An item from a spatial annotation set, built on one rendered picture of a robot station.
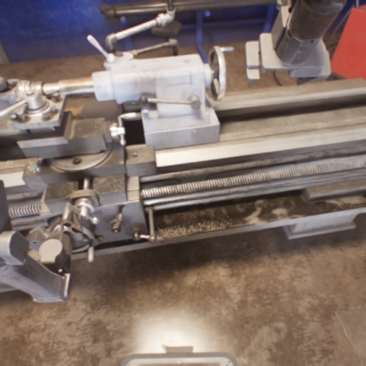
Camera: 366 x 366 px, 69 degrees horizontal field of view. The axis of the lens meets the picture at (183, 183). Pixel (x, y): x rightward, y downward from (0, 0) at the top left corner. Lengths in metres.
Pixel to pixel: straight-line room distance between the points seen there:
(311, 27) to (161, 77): 0.77
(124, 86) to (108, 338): 1.31
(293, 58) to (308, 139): 0.93
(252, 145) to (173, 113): 0.39
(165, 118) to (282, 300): 1.25
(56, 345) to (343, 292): 1.68
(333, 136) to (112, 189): 1.04
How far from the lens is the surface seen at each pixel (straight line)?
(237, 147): 1.26
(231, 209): 1.57
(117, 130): 1.09
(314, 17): 0.44
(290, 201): 1.69
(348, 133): 1.52
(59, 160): 1.14
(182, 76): 1.15
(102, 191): 1.07
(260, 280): 1.84
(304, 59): 0.51
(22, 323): 1.96
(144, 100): 1.10
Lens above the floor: 1.66
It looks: 49 degrees down
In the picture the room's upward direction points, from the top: 2 degrees counter-clockwise
